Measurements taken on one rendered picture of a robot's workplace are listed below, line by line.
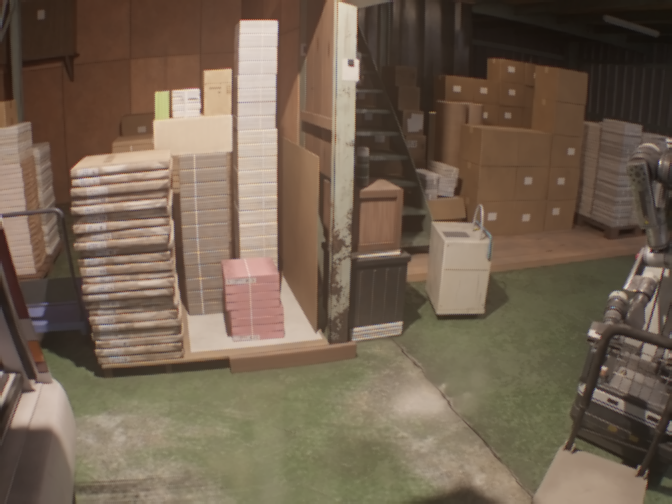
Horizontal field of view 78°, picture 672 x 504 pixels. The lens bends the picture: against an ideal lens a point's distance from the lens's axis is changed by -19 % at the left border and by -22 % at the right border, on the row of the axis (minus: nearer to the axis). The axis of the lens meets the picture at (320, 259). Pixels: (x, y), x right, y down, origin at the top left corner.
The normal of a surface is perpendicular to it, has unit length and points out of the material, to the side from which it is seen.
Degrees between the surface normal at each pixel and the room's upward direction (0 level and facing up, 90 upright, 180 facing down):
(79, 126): 90
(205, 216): 90
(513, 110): 90
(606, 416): 90
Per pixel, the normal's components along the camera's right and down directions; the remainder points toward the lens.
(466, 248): 0.00, 0.36
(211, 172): 0.27, 0.34
